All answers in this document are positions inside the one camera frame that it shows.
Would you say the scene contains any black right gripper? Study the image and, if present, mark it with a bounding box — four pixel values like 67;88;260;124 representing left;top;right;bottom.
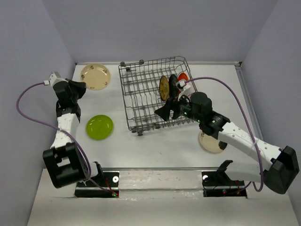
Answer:
154;91;203;123

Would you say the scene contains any cream plate with red marks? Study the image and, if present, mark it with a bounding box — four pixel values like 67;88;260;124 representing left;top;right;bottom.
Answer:
80;63;111;90

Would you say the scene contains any yellow patterned brown-rimmed plate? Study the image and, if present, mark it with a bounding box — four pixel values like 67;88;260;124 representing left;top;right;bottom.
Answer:
159;76;169;101

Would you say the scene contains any orange plate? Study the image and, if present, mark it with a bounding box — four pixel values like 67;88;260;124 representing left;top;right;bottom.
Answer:
176;72;189;91

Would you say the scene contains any green plate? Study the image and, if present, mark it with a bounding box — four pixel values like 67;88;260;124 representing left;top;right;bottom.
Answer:
86;114;114;140

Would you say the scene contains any cream plate with black blotch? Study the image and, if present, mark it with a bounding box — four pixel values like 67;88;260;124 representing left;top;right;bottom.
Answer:
198;131;228;154

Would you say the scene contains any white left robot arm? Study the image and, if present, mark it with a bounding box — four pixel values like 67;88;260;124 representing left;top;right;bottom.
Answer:
42;78;104;188

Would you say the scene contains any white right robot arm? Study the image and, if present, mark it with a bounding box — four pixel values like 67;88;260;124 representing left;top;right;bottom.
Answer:
76;90;281;185

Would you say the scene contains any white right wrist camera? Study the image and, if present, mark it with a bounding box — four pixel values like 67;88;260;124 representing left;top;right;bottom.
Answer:
176;79;191;101

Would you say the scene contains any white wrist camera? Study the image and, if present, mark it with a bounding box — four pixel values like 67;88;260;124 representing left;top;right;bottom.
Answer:
176;79;191;101
43;72;65;87

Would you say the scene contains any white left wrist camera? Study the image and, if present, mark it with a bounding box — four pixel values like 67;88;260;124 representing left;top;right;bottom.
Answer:
43;72;65;87

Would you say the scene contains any grey wire dish rack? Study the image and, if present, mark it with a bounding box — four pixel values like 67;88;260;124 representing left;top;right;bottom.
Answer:
119;56;192;136

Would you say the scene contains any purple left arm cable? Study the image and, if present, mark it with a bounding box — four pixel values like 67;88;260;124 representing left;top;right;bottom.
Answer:
16;81;116;196

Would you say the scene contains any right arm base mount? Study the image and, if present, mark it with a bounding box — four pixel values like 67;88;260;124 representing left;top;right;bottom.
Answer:
202;171;247;198

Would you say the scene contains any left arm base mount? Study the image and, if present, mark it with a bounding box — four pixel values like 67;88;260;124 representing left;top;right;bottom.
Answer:
74;170;120;198

